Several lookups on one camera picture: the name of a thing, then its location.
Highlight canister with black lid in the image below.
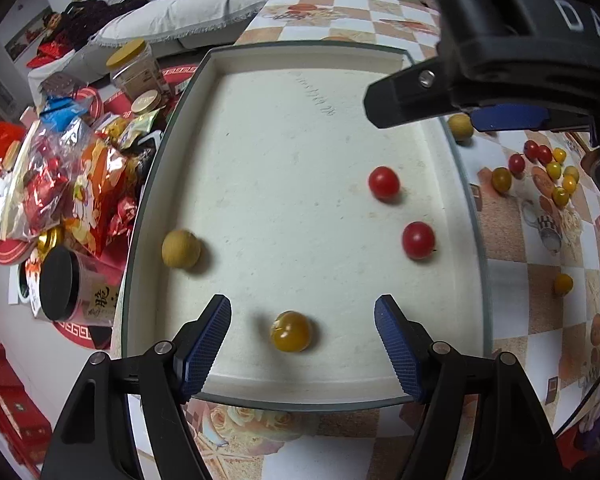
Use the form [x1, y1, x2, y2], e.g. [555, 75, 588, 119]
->
[31, 246, 123, 327]

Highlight orange snack bag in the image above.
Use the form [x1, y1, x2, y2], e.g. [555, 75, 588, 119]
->
[65, 137, 143, 263]

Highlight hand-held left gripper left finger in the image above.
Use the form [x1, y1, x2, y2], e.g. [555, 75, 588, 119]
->
[40, 294, 233, 480]

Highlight wall picture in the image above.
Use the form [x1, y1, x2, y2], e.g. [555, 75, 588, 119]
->
[4, 6, 52, 63]

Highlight stack of red boxes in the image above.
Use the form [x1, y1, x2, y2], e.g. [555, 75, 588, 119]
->
[0, 307, 53, 453]

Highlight white rectangular tray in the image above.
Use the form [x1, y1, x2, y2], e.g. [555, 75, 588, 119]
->
[111, 40, 494, 413]

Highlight red snack bags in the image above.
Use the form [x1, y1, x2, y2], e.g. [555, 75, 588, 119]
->
[26, 40, 77, 70]

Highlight clear bag of red candies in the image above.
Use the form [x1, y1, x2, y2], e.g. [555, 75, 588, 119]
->
[0, 119, 103, 243]

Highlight blue snack packet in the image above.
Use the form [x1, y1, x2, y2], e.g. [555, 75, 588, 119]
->
[39, 95, 90, 133]

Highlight checkered printed tablecloth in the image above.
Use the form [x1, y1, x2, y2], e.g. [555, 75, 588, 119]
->
[125, 0, 600, 480]

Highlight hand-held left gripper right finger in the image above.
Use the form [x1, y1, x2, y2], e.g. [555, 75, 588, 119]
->
[373, 294, 566, 480]

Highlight dark red cloth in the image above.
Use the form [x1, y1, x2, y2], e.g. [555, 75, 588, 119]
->
[62, 0, 151, 47]

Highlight yellow green snack packet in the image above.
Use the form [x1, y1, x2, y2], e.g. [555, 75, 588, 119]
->
[99, 109, 160, 151]

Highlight clear jar with yellow lid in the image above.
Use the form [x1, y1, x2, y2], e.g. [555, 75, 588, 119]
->
[105, 38, 162, 102]

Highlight red round tray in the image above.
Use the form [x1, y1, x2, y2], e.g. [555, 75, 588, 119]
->
[0, 237, 43, 267]

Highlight brown longan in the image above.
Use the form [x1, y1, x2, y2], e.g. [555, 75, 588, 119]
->
[161, 229, 201, 270]
[447, 113, 475, 143]

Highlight small jar with gold lid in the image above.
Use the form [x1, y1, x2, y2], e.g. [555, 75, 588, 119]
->
[130, 89, 163, 116]

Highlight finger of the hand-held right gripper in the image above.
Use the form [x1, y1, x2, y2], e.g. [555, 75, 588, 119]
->
[364, 56, 462, 129]
[469, 104, 600, 150]

